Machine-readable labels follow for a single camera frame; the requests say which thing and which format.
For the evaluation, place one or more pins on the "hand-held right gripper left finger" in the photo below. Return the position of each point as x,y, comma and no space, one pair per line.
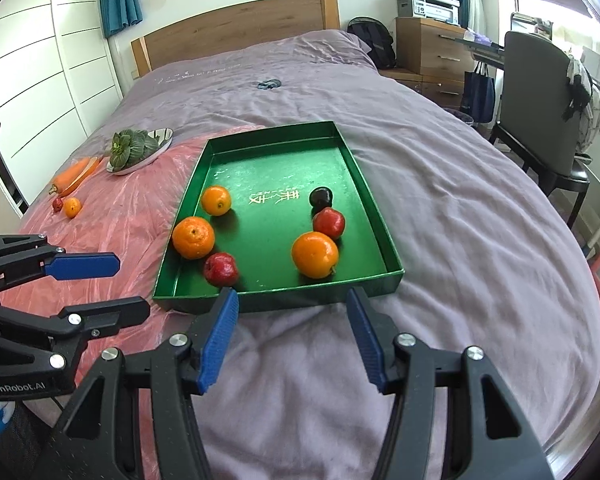
220,340

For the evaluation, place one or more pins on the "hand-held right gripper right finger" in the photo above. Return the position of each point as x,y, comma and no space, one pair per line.
367,340

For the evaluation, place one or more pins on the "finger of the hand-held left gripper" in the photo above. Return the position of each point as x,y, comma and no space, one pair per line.
82,266
115,312

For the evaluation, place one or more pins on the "red apple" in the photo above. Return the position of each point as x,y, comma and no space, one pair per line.
57,204
221,269
328,222

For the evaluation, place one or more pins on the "orange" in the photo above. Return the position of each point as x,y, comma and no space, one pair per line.
193,237
315,255
216,200
72,207

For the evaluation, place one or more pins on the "dark plum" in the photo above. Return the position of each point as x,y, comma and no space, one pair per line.
321,197

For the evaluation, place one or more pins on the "green tray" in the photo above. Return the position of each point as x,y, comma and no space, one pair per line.
270,175

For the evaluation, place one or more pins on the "pink plastic sheet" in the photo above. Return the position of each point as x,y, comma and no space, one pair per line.
125,220

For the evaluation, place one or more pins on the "carrot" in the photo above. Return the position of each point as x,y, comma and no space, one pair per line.
72,174

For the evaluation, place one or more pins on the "orange plate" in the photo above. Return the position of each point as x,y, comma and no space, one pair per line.
94,166

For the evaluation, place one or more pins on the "bok choy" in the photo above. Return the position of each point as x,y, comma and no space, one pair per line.
130,147

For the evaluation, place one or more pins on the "white plate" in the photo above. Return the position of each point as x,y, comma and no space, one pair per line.
163,136

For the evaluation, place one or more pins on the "white wardrobe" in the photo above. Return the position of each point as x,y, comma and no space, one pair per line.
40,60

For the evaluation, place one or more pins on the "small dark object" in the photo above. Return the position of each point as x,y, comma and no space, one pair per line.
267,84

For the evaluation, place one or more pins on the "navy bag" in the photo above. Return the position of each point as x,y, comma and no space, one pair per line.
477,92

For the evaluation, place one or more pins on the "wooden headboard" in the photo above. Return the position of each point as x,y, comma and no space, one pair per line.
240,25

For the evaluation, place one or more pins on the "black backpack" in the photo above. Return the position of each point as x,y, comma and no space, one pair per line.
375,40

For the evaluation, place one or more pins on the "grey chair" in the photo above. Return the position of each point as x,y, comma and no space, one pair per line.
535,90

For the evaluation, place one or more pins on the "wooden dresser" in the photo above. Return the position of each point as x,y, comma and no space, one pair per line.
430,45

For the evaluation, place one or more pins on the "desk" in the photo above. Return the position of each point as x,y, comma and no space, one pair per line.
485,47

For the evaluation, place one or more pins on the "cloth on chair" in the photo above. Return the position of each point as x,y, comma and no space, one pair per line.
587,90

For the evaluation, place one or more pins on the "white printer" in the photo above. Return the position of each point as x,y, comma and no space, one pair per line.
427,5

